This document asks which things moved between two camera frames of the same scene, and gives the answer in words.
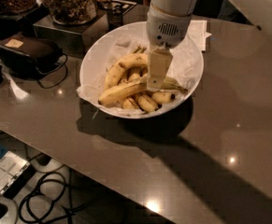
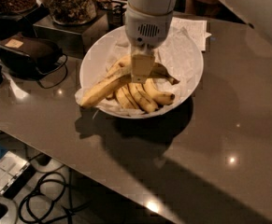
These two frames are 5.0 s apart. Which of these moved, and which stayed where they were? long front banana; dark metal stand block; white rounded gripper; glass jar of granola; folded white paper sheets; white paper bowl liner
Moved: white rounded gripper; long front banana
Stayed: folded white paper sheets; glass jar of granola; white paper bowl liner; dark metal stand block
